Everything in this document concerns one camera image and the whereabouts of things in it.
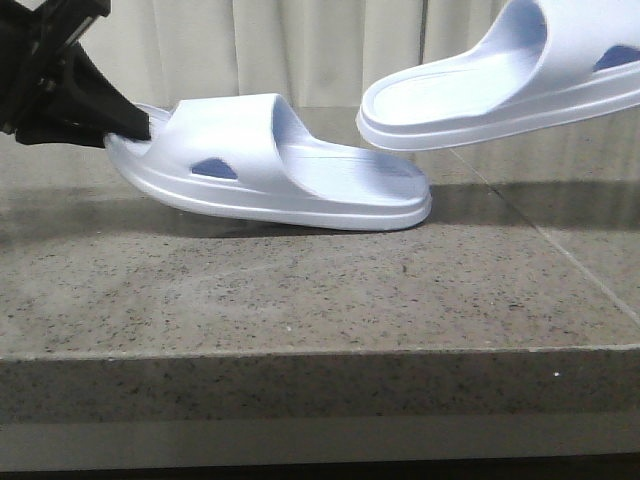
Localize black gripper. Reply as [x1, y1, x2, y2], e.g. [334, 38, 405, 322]
[1, 1, 151, 149]

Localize light blue slipper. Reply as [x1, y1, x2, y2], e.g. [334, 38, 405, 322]
[356, 1, 639, 151]
[105, 94, 432, 231]

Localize beige curtain backdrop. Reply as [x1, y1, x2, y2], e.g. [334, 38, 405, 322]
[81, 1, 503, 107]

